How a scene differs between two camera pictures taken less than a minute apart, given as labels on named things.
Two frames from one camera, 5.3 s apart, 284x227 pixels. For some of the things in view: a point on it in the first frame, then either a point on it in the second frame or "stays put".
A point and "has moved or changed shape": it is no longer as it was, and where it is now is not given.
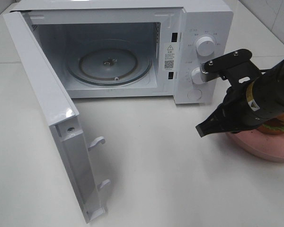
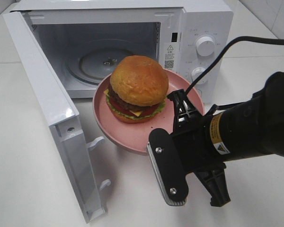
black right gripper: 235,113 -> 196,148
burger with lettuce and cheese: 282,124 has moved or changed shape
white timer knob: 197,76 stays put
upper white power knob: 205,46 stays put
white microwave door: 63,119 stays put
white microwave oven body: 113,49 stays put
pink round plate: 277,146 has moved or changed shape
